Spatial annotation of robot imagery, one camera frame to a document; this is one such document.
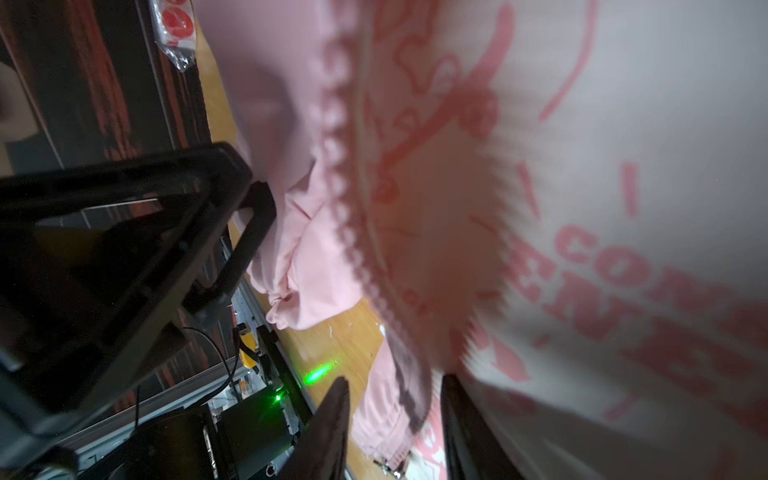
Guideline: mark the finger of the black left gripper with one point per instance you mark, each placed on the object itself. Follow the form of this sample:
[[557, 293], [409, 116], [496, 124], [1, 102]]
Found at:
[[95, 262]]

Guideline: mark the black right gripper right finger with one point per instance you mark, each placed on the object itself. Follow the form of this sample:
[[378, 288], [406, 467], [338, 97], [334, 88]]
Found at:
[[472, 451]]

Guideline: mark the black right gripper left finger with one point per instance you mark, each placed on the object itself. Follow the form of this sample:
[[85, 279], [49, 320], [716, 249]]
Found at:
[[321, 451]]

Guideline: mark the pink zip jacket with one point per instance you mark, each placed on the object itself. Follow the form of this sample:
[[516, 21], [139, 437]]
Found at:
[[561, 203]]

